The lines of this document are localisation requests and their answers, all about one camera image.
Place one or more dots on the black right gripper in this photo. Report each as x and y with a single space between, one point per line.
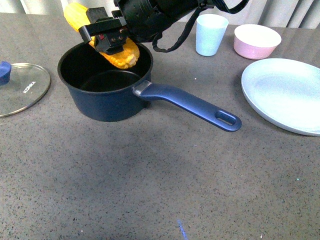
142 21

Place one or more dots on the yellow corn cob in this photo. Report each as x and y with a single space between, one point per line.
76 16

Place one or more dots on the glass lid with blue knob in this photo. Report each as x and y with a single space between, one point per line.
21 86

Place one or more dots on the dark blue saucepan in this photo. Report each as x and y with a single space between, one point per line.
106 93

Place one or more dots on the light blue cup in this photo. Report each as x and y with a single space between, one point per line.
210 30

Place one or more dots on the pink bowl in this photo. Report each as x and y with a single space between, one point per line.
255 42

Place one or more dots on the white curtain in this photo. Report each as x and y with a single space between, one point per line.
270 13

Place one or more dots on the light blue plate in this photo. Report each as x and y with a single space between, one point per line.
284 92

